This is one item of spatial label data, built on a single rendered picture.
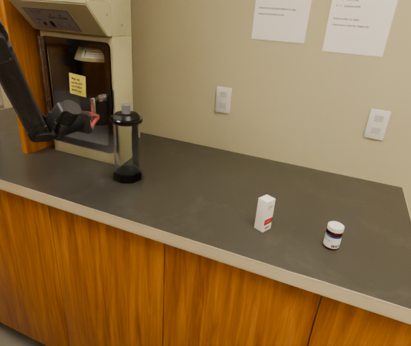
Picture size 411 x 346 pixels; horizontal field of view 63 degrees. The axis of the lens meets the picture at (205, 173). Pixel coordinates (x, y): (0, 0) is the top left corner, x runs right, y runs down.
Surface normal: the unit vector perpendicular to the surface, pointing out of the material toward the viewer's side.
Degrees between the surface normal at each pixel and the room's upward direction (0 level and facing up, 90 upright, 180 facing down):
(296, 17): 90
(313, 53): 90
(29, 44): 90
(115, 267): 90
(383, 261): 0
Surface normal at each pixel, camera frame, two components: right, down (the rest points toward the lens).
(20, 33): 0.92, 0.22
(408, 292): 0.07, -0.90
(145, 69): -0.39, 0.37
